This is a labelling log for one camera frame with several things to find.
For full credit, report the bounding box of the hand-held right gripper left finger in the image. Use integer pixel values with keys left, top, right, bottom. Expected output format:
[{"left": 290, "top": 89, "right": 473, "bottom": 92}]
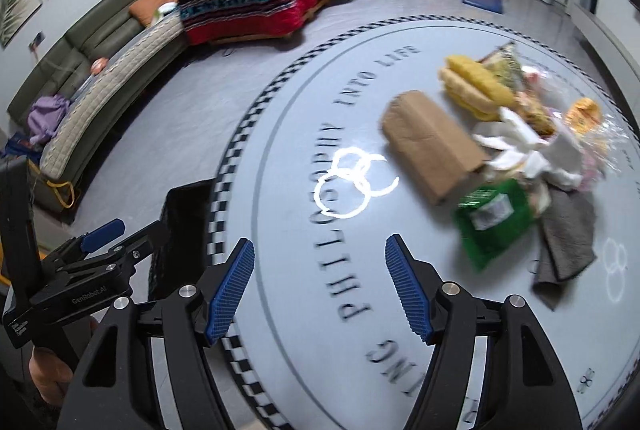
[{"left": 57, "top": 237, "right": 256, "bottom": 430}]

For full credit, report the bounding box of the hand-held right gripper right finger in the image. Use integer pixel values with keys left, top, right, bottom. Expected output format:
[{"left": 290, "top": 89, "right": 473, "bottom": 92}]
[{"left": 384, "top": 234, "right": 586, "bottom": 430}]

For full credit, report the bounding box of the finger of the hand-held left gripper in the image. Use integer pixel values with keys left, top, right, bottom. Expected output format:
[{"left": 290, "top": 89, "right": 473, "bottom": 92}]
[
  {"left": 60, "top": 221, "right": 171, "bottom": 279},
  {"left": 42, "top": 218, "right": 126, "bottom": 269}
]

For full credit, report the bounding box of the black plastic basket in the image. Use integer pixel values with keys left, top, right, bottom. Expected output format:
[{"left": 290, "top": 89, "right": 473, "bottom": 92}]
[{"left": 149, "top": 180, "right": 217, "bottom": 303}]

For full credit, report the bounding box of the yellow carton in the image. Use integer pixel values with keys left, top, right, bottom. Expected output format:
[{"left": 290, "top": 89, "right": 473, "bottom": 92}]
[{"left": 565, "top": 97, "right": 603, "bottom": 138}]

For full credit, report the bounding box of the clear plastic bag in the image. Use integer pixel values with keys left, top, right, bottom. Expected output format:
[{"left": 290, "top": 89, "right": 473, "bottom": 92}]
[{"left": 520, "top": 64, "right": 626, "bottom": 181}]

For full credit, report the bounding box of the person's left hand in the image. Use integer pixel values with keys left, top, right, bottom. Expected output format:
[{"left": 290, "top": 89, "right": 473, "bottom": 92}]
[{"left": 28, "top": 345, "right": 76, "bottom": 393}]

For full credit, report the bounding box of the green snack packet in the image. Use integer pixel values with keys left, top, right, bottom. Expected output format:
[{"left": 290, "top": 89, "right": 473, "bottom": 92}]
[{"left": 454, "top": 179, "right": 536, "bottom": 273}]

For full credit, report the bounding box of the purple bag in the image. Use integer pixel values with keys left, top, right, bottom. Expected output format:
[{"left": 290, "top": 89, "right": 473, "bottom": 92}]
[{"left": 27, "top": 94, "right": 71, "bottom": 145}]

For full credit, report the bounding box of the brown paper bag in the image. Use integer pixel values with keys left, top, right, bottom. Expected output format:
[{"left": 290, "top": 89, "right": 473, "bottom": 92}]
[{"left": 381, "top": 90, "right": 488, "bottom": 205}]

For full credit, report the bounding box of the grey quilted sofa cover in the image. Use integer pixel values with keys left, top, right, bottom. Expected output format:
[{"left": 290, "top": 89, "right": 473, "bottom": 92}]
[{"left": 39, "top": 14, "right": 188, "bottom": 188}]

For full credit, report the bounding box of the grey cloth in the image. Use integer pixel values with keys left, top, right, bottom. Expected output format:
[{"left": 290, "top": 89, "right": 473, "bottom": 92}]
[{"left": 532, "top": 187, "right": 598, "bottom": 311}]

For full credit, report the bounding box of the crumpled white paper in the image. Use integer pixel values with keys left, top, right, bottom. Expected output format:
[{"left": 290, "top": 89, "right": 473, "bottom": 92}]
[{"left": 472, "top": 107, "right": 583, "bottom": 188}]

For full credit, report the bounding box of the green sofa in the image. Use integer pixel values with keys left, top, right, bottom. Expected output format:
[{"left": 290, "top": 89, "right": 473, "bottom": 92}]
[{"left": 6, "top": 0, "right": 243, "bottom": 225}]

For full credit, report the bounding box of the brown patterned snack packet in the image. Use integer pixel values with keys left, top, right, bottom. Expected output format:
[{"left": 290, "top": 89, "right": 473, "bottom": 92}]
[{"left": 515, "top": 94, "right": 556, "bottom": 135}]

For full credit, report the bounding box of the yellow sponge cloth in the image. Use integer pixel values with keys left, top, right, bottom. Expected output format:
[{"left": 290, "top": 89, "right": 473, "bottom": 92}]
[{"left": 439, "top": 54, "right": 516, "bottom": 121}]

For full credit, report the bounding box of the orange cushion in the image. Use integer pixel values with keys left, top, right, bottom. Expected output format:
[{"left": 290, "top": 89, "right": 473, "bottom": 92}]
[{"left": 129, "top": 0, "right": 181, "bottom": 28}]

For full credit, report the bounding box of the green patterned packet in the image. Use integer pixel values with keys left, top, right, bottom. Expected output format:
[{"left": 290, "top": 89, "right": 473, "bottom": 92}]
[{"left": 480, "top": 42, "right": 526, "bottom": 90}]

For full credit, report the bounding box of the yellow-handled bag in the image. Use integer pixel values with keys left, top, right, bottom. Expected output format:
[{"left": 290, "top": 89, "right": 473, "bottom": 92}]
[{"left": 27, "top": 160, "right": 76, "bottom": 211}]

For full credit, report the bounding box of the framed wall picture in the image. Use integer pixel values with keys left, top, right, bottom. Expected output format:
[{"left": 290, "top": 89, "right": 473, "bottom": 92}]
[{"left": 0, "top": 0, "right": 43, "bottom": 50}]

